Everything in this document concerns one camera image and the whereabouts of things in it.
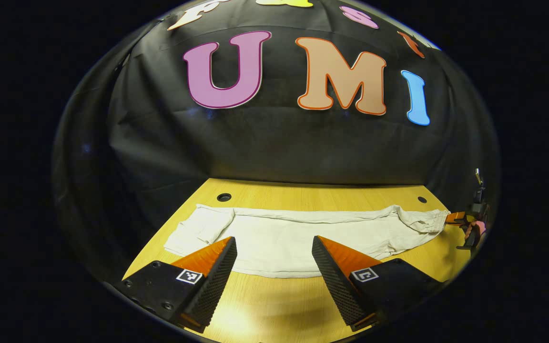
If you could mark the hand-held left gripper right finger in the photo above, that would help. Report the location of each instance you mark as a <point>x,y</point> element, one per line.
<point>334,281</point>

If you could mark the black backdrop cloth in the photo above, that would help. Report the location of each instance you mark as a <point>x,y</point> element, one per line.
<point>279,147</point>

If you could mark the white jeans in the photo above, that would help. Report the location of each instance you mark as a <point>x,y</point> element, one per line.
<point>279,238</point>

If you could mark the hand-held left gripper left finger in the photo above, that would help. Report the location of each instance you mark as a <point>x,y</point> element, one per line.
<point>215,281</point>

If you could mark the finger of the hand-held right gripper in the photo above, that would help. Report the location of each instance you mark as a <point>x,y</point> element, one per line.
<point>455,217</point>

